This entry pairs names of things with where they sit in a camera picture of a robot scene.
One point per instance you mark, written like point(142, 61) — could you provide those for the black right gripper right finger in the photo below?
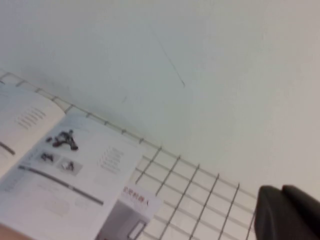
point(305, 200)

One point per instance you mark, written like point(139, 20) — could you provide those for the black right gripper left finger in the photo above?
point(272, 220)

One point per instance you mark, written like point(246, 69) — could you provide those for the brochure with robot photo cover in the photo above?
point(132, 215)

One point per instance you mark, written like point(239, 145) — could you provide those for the white black-grid tablecloth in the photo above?
point(195, 200)

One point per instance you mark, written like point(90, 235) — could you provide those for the white product catalog book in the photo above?
point(62, 175)

